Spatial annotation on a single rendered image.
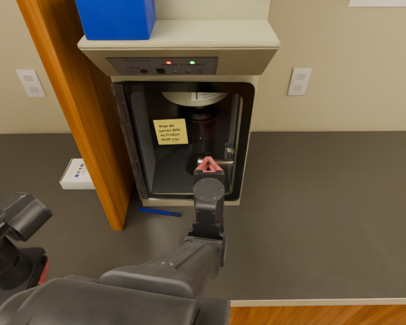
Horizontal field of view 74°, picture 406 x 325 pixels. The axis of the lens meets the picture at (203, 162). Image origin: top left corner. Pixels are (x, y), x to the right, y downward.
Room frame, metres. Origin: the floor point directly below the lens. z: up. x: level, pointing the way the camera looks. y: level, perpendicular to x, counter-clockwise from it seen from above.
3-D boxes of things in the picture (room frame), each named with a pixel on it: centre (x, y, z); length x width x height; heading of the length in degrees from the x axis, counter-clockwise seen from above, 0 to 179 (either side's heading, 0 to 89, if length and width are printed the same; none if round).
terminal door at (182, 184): (0.54, 0.04, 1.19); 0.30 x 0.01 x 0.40; 89
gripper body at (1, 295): (0.21, 0.34, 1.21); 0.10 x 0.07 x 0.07; 1
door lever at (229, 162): (0.50, -0.03, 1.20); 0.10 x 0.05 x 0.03; 89
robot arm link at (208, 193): (0.29, 0.00, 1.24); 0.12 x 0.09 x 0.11; 171
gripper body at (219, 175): (0.38, -0.01, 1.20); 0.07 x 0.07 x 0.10; 0
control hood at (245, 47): (0.49, 0.04, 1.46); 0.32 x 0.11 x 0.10; 91
